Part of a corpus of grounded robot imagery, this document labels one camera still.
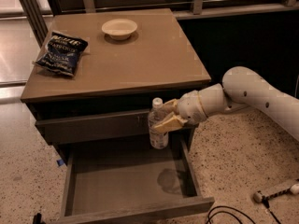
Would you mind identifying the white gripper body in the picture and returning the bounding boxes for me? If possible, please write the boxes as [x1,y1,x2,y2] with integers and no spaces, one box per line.
[177,91,207,125]

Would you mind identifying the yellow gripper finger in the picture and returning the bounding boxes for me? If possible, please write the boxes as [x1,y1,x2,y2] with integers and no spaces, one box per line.
[152,112,188,133]
[163,99,178,113]

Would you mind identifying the clear plastic water bottle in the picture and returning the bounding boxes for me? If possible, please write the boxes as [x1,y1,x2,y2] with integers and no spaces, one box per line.
[148,98,169,149]

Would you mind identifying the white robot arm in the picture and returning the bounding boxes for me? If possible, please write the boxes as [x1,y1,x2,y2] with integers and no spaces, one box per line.
[153,66,299,140]

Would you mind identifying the closed top drawer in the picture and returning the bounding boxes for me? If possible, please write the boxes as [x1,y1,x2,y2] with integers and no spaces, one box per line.
[35,103,206,146]

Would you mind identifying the brown wooden drawer cabinet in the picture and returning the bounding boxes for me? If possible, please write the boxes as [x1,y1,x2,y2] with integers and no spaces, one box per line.
[21,8,216,224]

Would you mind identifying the open middle drawer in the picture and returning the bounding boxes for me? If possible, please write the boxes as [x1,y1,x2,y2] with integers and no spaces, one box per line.
[52,134,214,224]

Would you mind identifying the white paper bowl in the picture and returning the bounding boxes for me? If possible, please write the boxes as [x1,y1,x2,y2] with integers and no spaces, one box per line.
[102,19,137,41]

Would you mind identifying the blue tape piece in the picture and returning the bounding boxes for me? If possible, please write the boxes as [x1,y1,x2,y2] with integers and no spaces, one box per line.
[57,159,64,167]

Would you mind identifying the dark blue chip bag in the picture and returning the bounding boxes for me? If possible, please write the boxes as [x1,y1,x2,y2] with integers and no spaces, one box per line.
[34,31,88,77]

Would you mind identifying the white striped floor tool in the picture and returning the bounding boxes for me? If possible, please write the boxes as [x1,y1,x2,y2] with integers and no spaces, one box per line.
[253,179,299,203]

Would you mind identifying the black object at bottom edge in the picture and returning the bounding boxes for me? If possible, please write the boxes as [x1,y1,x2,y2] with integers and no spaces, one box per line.
[33,213,44,224]

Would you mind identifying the black floor cable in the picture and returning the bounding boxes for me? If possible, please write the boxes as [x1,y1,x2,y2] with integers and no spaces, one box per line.
[206,205,256,224]

